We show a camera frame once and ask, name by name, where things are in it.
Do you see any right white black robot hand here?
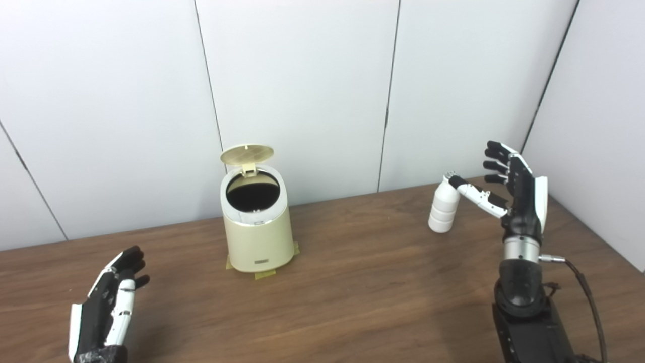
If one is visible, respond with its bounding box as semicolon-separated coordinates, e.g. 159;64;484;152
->
442;140;549;245

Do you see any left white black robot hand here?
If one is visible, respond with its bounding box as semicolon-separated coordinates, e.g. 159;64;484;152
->
68;246;151;363

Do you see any small white plastic bottle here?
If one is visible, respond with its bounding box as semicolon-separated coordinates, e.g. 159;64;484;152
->
428;173;462;233

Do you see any cream-colored cylindrical bin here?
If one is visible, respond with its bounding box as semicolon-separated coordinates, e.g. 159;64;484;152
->
220;164;295;273

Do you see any cream round bin lid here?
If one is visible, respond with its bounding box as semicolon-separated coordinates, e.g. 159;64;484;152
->
220;144;275;177

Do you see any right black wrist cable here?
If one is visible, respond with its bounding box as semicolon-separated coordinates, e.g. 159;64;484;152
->
538;255;608;363

